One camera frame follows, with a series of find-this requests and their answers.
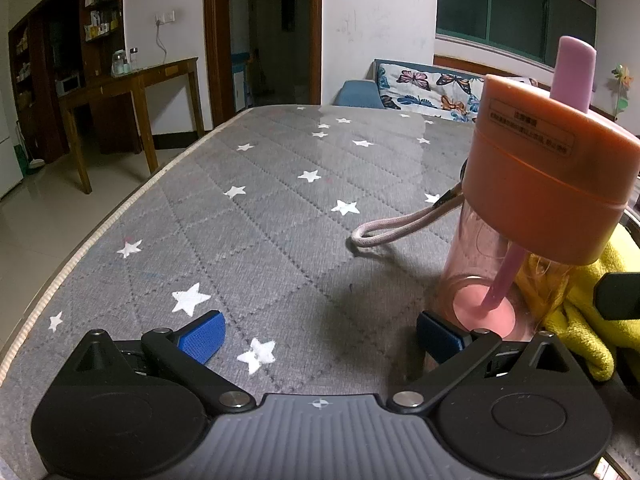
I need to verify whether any small microwave oven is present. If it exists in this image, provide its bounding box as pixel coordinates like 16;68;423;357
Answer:
55;72;82;97

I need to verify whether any pink bottle with orange lid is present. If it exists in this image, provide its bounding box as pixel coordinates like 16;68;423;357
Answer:
346;35;640;343

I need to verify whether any colourful pinwheel decoration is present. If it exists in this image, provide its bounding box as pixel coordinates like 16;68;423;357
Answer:
607;64;636;121

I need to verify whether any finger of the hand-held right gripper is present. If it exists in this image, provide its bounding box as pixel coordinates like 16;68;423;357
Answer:
594;271;640;321

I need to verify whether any wall socket with cable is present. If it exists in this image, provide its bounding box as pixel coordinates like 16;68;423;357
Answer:
154;11;176;57

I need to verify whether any large butterfly print pillow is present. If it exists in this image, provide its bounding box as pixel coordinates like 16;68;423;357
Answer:
377;62;486;123

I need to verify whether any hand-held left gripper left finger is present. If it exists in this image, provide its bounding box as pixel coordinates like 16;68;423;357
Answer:
74;310;256;417

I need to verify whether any wooden side table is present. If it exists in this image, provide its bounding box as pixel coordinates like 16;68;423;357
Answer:
59;57;206;195

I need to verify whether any green framed window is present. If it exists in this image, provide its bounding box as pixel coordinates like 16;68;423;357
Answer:
435;0;598;66

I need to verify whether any yellow cloth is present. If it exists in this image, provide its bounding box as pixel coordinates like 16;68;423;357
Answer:
515;222;640;383

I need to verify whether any white chest with blue top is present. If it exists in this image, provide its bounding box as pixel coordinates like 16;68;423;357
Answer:
230;52;251;112

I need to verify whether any dark wooden shelf cabinet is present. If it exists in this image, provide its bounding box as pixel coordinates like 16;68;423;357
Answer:
7;0;126;163

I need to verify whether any blue sofa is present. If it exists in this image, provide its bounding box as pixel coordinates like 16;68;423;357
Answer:
332;59;541;123

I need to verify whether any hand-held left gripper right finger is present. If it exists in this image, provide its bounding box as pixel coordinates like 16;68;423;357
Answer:
386;311;571;417

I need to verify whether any wooden door frame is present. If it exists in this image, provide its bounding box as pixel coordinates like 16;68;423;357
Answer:
202;0;323;128

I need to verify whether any grey star quilted table cover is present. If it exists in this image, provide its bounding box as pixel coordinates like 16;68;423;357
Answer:
0;104;640;480

